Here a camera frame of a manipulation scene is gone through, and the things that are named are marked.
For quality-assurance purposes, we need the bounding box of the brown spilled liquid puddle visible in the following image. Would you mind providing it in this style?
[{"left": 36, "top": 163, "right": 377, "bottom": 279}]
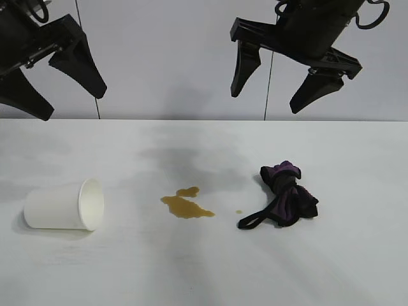
[{"left": 160, "top": 187, "right": 217, "bottom": 221}]

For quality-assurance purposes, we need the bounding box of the black looped right camera cable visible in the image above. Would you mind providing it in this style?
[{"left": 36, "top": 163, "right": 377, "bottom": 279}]
[{"left": 274, "top": 0, "right": 291, "bottom": 16}]

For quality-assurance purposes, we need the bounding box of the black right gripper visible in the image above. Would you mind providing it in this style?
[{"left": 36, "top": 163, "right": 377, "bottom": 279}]
[{"left": 229, "top": 0, "right": 367, "bottom": 115}]

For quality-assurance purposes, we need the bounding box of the purple and black cloth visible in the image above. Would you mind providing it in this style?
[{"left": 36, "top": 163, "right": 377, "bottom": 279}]
[{"left": 237, "top": 160, "right": 320, "bottom": 231}]

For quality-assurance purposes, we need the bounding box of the black looped right gripper cable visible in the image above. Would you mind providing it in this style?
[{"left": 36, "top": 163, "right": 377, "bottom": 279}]
[{"left": 351, "top": 0, "right": 390, "bottom": 32}]

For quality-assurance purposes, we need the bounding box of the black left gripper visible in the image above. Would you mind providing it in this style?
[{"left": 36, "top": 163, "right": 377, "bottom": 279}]
[{"left": 0, "top": 0, "right": 108, "bottom": 122}]

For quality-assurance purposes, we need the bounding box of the black looped left gripper cable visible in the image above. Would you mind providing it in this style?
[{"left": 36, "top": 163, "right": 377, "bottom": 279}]
[{"left": 27, "top": 0, "right": 49, "bottom": 19}]

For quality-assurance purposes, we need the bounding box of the white paper cup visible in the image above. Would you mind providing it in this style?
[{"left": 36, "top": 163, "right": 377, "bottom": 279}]
[{"left": 23, "top": 177, "right": 106, "bottom": 232}]

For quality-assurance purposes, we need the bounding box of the black looped gripper cable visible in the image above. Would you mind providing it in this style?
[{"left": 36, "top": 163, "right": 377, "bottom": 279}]
[
  {"left": 351, "top": 0, "right": 390, "bottom": 32},
  {"left": 27, "top": 0, "right": 49, "bottom": 19}
]

